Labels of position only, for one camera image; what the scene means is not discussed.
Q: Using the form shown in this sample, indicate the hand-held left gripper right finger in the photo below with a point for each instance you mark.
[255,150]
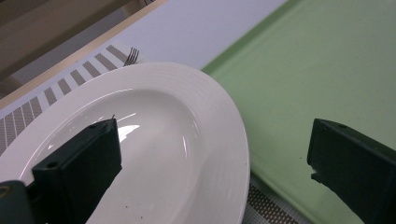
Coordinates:
[358,165]

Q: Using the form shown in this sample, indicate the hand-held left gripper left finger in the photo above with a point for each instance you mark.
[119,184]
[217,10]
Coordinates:
[77,168]

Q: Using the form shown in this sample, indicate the white ceramic plate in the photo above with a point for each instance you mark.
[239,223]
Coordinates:
[174,130]

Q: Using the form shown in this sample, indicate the striped woven placemat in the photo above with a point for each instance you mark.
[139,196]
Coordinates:
[28,112]

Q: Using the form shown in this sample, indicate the green plastic tray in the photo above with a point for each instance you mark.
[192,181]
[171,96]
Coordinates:
[299,77]

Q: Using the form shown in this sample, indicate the metal fork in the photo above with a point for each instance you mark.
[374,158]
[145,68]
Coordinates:
[131,57]

